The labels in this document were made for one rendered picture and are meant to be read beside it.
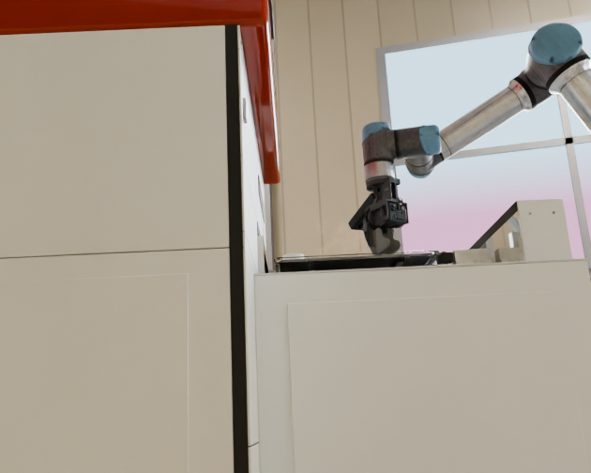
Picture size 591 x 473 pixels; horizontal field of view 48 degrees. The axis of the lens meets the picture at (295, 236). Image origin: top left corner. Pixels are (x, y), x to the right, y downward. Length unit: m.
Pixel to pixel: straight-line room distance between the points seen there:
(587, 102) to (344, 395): 0.92
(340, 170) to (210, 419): 2.67
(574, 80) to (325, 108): 2.18
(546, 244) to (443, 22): 2.63
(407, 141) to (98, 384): 0.97
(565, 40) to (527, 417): 0.90
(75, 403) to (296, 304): 0.42
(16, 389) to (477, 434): 0.76
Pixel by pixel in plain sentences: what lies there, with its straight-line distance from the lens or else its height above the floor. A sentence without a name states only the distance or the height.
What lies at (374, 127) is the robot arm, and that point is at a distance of 1.68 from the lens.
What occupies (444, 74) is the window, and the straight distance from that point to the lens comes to 3.72.
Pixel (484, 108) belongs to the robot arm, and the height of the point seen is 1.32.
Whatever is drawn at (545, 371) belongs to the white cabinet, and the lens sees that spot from 1.28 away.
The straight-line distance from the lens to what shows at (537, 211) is 1.41.
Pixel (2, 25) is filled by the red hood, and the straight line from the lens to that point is 1.31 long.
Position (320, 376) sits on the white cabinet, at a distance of 1.20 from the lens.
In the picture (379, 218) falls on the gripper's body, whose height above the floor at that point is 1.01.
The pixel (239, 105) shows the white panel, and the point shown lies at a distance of 1.13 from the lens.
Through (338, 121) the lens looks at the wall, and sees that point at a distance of 3.68.
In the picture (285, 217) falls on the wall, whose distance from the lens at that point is 3.54.
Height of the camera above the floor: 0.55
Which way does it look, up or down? 16 degrees up
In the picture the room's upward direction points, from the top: 3 degrees counter-clockwise
